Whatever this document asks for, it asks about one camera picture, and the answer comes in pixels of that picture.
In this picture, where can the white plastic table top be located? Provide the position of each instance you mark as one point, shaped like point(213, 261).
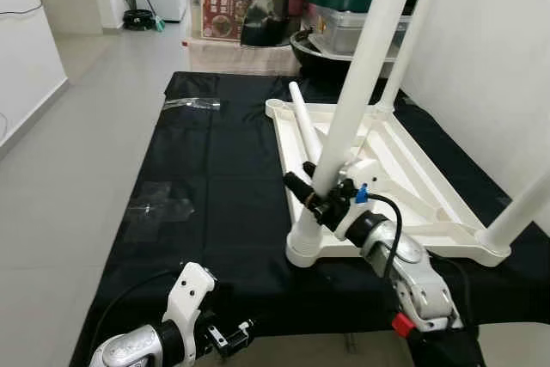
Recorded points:
point(412, 186)

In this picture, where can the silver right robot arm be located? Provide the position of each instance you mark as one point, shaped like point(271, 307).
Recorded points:
point(417, 285)

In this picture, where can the tan rubber band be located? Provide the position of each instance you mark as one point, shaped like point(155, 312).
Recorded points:
point(311, 201)

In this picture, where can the black tablecloth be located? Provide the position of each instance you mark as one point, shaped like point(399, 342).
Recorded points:
point(215, 152)

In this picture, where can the black wok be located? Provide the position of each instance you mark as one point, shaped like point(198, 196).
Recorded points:
point(305, 53)

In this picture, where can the clear tape strip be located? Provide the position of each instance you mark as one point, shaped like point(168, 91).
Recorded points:
point(191, 103)

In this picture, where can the clear plastic storage container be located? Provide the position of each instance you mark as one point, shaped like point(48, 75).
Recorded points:
point(339, 32)

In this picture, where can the clear tape patch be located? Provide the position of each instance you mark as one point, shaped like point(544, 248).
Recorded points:
point(159, 208)

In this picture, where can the black glossy bag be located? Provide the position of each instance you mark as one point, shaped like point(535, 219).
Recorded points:
point(268, 15)

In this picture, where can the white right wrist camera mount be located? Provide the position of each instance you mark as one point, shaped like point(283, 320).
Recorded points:
point(361, 180)

